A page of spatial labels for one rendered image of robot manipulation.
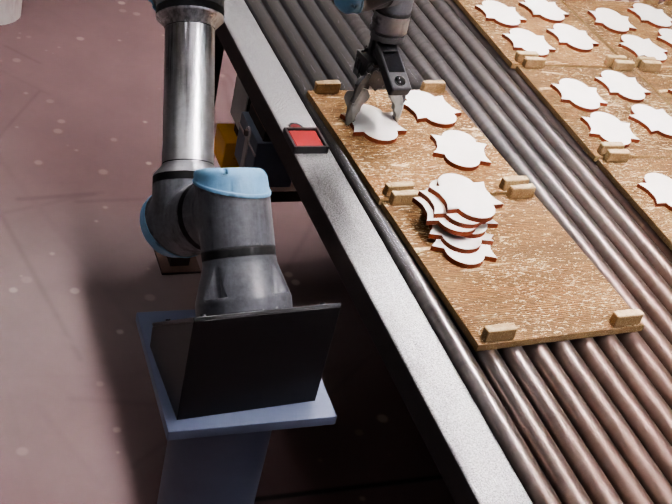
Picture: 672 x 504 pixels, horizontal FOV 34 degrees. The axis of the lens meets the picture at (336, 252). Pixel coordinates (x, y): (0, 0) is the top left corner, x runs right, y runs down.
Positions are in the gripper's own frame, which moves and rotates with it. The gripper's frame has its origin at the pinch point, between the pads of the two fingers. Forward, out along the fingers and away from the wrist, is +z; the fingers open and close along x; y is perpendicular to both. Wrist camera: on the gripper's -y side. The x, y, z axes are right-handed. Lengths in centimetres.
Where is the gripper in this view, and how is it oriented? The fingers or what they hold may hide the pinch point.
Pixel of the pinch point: (373, 123)
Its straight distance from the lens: 233.7
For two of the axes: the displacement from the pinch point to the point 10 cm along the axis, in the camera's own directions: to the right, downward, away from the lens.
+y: -3.8, -5.6, 7.4
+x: -9.1, 0.7, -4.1
